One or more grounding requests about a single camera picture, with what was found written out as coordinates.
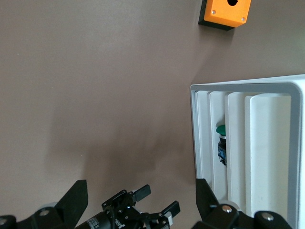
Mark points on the orange button box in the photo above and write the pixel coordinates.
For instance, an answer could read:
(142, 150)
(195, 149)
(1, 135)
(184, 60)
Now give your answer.
(226, 14)

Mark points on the green push button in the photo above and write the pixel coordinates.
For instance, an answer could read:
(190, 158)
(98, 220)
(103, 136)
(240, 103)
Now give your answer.
(221, 130)

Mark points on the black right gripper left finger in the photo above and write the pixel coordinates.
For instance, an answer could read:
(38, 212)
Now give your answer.
(69, 202)

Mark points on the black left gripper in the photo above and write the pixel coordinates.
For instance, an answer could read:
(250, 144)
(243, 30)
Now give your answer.
(124, 207)

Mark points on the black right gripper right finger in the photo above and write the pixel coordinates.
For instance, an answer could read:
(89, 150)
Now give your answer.
(207, 205)

